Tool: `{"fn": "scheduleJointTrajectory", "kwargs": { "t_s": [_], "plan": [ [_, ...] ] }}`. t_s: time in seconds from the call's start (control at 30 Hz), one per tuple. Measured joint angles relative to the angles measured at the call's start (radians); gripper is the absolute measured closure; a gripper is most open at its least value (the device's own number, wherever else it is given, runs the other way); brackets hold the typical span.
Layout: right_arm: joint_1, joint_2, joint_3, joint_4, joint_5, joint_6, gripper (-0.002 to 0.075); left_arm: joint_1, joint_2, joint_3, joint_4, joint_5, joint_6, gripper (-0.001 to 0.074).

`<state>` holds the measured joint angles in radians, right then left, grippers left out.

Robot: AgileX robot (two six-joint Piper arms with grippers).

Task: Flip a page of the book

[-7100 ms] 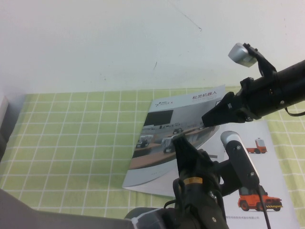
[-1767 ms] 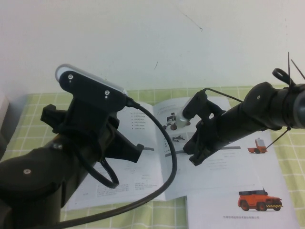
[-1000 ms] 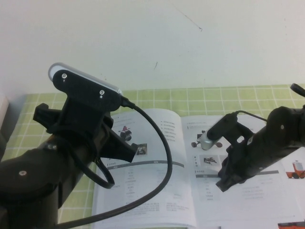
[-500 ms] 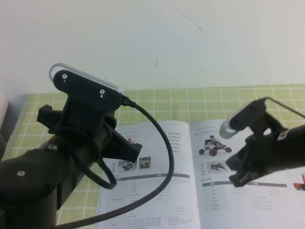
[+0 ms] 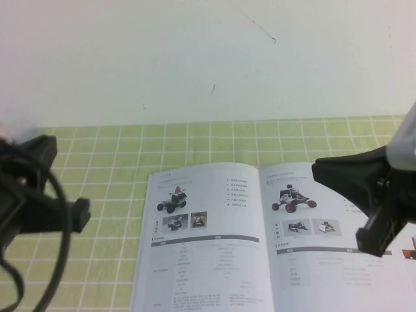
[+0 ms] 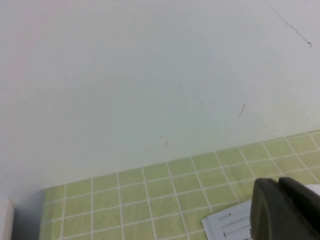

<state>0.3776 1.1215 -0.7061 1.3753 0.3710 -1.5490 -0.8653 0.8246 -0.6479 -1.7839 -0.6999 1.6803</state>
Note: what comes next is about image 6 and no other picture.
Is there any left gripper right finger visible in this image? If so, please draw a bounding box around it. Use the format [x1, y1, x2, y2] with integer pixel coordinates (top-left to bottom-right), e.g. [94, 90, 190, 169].
[279, 177, 320, 240]

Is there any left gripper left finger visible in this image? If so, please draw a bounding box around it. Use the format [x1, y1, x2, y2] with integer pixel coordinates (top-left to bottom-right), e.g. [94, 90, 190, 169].
[250, 177, 308, 240]

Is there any AgileX robot brochure book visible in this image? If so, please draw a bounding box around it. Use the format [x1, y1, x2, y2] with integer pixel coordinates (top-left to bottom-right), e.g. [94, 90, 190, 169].
[201, 183, 320, 240]

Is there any green checked tablecloth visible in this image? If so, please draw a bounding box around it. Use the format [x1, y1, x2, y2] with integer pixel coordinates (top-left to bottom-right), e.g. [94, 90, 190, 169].
[41, 131, 320, 240]

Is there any white panel with dark side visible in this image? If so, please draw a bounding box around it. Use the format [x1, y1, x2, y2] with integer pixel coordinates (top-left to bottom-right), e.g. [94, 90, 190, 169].
[0, 196, 16, 240]

